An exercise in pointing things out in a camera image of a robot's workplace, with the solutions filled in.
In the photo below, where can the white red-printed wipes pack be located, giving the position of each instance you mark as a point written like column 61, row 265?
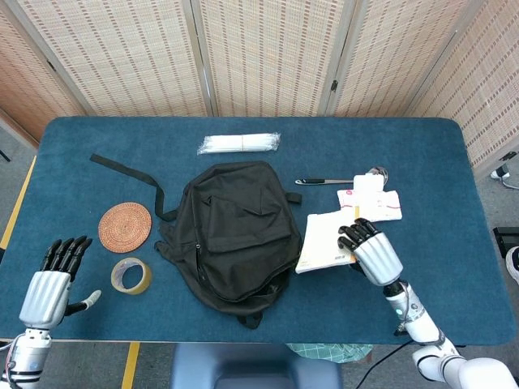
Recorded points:
column 385, row 208

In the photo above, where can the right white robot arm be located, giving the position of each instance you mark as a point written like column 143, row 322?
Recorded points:
column 421, row 324

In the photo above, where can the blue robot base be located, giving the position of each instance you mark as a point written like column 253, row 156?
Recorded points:
column 251, row 366

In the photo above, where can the yellowish packing tape roll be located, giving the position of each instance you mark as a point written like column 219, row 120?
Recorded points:
column 145, row 279

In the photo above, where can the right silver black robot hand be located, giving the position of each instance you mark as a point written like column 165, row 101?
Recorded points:
column 377, row 259

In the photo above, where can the black fabric backpack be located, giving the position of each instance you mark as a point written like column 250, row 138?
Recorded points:
column 243, row 239

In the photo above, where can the black floor box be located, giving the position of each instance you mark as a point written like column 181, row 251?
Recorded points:
column 507, row 239

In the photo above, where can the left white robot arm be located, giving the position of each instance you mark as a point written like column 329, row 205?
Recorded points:
column 26, row 356

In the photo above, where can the bamboo folding screen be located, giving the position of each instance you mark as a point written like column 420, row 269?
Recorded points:
column 263, row 56

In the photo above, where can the green checkered cloth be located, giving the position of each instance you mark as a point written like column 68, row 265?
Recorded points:
column 328, row 352

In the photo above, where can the round woven rattan coaster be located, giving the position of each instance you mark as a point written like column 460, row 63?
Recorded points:
column 125, row 227

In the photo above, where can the yellow white notebook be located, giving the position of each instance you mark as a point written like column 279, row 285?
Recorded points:
column 320, row 243

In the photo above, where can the clear pack of white straws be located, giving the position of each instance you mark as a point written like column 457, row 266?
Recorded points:
column 239, row 142

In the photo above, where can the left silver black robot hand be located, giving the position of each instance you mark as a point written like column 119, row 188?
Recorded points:
column 46, row 297

